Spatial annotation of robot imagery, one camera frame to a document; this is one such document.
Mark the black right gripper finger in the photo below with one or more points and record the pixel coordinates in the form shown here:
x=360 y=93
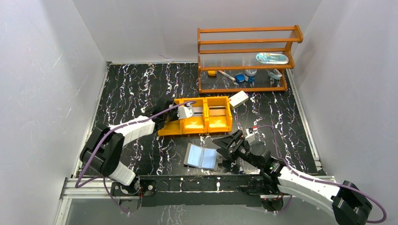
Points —
x=227 y=142
x=234 y=153

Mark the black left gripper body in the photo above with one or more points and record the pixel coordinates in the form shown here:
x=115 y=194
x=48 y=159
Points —
x=169 y=107

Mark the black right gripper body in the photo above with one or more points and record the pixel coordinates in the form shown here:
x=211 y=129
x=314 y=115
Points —
x=233 y=146

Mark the yellow three-compartment organizer tray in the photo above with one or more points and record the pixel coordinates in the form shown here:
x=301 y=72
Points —
x=201 y=124

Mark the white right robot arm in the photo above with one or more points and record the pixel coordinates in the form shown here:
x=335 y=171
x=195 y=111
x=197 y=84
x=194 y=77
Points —
x=341 y=201

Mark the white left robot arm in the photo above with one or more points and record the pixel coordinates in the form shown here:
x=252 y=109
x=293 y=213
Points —
x=103 y=149

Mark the brown card in tray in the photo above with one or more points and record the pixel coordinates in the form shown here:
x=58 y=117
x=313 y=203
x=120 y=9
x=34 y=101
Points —
x=216 y=111

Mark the silver card in tray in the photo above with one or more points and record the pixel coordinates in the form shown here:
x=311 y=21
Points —
x=197 y=111

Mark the green and white box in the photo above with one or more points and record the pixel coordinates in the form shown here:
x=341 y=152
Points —
x=238 y=99

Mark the white marker pen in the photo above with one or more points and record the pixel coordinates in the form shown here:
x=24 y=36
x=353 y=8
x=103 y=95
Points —
x=226 y=75

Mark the small blue box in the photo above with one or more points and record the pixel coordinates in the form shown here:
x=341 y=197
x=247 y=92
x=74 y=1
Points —
x=240 y=78

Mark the small yellow block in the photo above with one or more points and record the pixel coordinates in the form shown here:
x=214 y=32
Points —
x=212 y=73

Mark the white jar blue label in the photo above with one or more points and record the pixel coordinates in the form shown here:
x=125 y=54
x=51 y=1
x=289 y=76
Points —
x=250 y=75

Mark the teal blister pack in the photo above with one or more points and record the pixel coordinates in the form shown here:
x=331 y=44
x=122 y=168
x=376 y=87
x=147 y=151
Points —
x=272 y=58

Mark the orange wooden shelf rack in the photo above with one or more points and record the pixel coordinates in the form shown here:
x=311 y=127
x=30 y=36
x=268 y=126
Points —
x=233 y=50

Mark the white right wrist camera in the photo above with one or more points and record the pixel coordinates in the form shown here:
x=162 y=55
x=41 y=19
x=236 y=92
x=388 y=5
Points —
x=250 y=134

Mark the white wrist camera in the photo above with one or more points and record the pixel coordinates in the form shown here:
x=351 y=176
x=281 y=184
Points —
x=184 y=112
x=250 y=134

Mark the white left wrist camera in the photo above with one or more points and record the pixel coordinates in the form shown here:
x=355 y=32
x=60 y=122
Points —
x=184 y=112

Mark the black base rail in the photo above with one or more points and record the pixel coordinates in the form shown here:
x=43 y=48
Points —
x=202 y=189

